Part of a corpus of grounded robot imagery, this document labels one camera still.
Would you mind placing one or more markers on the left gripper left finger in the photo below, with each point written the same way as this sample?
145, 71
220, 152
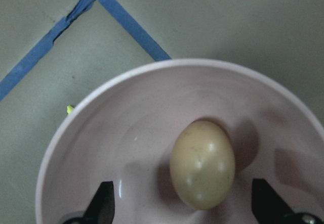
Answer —
101, 209

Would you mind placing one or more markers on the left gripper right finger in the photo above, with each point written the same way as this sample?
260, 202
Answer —
269, 207

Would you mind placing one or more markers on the brown egg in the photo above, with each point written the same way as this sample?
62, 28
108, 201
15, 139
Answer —
202, 165

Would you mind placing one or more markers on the pink plastic bowl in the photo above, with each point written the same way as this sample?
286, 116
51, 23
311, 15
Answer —
125, 131

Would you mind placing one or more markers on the small yellow crumb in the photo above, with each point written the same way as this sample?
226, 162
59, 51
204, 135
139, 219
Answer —
69, 109

